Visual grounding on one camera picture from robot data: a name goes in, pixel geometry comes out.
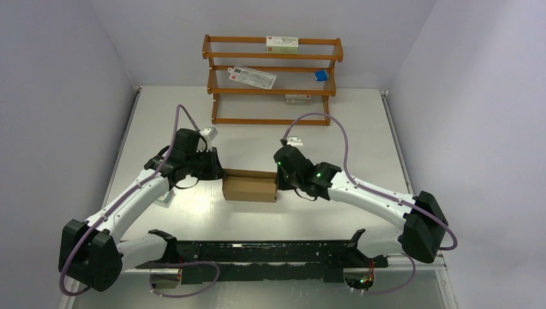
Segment green white box top shelf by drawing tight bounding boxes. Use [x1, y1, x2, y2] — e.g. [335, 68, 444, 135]
[265, 36, 299, 54]

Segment orange wooden shelf rack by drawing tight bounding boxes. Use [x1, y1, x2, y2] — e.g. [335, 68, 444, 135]
[202, 34, 344, 126]

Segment small box lower shelf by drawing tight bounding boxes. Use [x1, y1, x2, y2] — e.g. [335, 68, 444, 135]
[285, 95, 312, 105]

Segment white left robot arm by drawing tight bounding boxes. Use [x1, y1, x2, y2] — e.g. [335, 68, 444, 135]
[59, 127, 224, 292]

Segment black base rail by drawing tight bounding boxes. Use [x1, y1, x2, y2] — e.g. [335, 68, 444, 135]
[139, 240, 388, 285]

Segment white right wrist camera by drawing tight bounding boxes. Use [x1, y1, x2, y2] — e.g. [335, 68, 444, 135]
[280, 136, 303, 147]

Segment white flat package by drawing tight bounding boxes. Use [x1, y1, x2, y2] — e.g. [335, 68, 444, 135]
[227, 66, 278, 89]

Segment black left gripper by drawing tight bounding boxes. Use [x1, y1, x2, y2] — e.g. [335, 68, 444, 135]
[185, 146, 227, 180]

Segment small blue object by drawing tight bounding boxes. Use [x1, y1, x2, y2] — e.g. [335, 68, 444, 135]
[314, 70, 330, 82]

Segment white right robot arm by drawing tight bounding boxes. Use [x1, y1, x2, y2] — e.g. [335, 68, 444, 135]
[274, 145, 448, 267]

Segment brown cardboard box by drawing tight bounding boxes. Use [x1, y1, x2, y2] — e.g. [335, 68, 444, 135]
[222, 169, 277, 203]

